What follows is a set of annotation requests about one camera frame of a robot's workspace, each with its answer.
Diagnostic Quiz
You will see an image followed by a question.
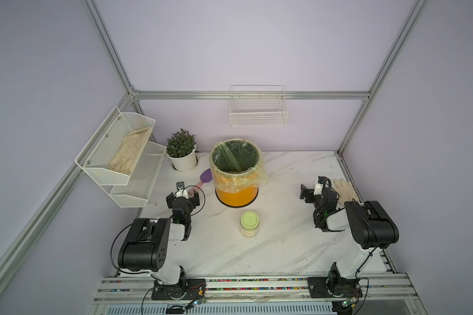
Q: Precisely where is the glass oatmeal jar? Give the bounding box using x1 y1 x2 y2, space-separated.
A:
240 211 260 238

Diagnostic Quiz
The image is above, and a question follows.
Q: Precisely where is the green jar lid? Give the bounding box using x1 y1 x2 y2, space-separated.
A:
240 211 260 231

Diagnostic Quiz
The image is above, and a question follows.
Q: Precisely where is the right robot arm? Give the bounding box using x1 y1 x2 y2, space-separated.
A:
300 176 399 299

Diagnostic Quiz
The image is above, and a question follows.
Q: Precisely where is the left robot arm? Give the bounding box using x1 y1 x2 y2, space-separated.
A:
110 190 200 287

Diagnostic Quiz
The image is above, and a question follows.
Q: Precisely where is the white work glove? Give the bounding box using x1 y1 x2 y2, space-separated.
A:
332 178 360 207

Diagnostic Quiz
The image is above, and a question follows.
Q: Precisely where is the lower white mesh shelf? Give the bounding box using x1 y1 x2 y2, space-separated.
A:
110 141 166 208

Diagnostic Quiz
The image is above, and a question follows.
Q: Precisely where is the white mesh shelf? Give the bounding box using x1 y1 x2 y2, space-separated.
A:
110 141 166 208
75 107 156 186

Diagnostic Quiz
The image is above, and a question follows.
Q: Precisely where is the orange trash bin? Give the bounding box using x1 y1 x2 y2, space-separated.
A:
215 186 259 208

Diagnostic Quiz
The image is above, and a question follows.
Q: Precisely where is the potted green plant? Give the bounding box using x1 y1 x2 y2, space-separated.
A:
166 129 197 172

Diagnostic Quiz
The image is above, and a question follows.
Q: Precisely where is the beige cloth in shelf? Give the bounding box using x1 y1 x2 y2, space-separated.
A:
107 127 152 175

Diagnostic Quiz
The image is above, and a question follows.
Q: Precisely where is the upper white mesh shelf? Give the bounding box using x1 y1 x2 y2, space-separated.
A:
75 107 156 186

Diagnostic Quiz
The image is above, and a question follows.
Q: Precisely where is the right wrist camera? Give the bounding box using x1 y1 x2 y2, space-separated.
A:
313 176 327 196

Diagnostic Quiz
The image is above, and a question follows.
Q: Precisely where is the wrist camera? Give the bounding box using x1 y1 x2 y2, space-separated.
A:
174 182 189 199
313 176 327 196

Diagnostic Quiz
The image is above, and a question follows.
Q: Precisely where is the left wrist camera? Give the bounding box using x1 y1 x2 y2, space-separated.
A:
174 182 189 199

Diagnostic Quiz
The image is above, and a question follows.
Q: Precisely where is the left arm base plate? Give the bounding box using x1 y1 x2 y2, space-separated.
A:
150 278 206 301

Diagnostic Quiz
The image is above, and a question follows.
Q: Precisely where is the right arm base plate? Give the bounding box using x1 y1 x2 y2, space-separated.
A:
307 277 363 299

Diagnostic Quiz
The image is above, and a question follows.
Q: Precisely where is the aluminium mounting rail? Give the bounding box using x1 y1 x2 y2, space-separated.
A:
89 273 427 314

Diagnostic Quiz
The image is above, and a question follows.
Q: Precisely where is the white wire wall basket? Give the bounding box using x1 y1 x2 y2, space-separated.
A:
229 85 289 127

